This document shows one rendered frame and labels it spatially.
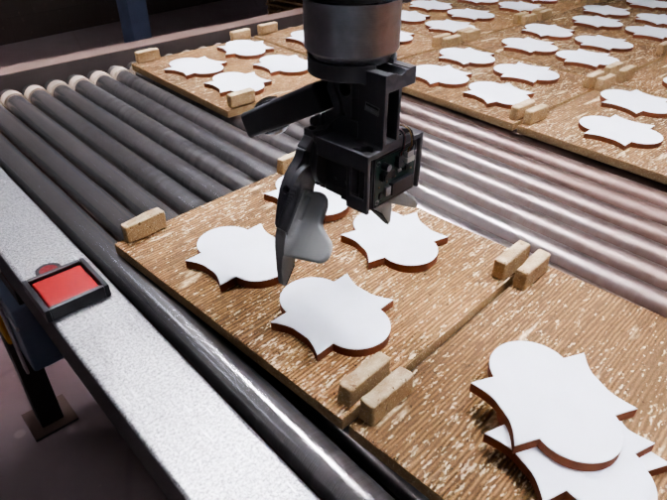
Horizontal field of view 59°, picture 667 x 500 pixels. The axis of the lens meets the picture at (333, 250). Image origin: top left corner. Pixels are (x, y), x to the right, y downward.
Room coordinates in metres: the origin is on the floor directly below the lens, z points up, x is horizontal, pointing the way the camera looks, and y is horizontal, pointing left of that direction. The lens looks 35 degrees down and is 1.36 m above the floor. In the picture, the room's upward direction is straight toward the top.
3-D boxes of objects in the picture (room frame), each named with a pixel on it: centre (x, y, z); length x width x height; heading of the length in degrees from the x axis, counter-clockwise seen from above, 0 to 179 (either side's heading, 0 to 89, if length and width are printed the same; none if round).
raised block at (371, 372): (0.38, -0.03, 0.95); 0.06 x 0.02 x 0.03; 136
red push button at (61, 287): (0.55, 0.32, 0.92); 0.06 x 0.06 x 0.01; 42
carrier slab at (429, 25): (1.85, -0.32, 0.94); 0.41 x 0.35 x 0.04; 42
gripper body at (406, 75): (0.46, -0.02, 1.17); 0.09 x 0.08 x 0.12; 46
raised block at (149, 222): (0.65, 0.25, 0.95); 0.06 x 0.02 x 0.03; 136
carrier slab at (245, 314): (0.61, 0.02, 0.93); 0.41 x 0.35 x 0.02; 46
